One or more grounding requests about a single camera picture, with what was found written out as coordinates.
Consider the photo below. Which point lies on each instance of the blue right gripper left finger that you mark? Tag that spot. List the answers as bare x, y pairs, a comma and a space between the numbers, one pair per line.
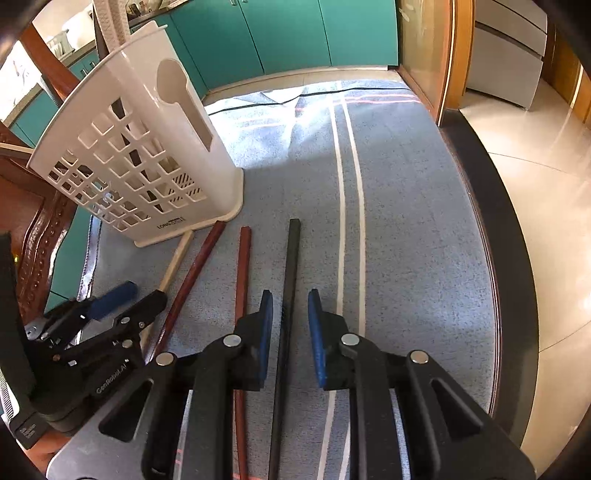
265, 316

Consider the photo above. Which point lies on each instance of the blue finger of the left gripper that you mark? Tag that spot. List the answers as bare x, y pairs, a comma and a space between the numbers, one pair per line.
101, 307

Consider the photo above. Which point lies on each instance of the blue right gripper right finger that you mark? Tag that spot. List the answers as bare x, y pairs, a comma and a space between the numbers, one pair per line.
316, 321

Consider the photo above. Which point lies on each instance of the black and cream chopstick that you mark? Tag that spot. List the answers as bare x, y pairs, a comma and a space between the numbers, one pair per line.
283, 351

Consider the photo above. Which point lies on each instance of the dark red chopstick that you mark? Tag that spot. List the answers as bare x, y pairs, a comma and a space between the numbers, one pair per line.
184, 290

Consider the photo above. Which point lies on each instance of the carved wooden chair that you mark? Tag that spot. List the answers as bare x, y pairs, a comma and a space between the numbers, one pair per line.
37, 216

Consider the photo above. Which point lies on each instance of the blue striped cloth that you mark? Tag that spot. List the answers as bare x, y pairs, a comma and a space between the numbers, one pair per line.
389, 238

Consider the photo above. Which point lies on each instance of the grey plastic utensil basket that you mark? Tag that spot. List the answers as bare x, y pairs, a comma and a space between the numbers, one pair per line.
133, 145

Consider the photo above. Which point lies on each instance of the glass sliding door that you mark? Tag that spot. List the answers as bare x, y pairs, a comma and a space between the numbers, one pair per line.
435, 43

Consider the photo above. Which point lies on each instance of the silver refrigerator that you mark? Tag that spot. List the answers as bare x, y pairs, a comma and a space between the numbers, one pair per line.
509, 44

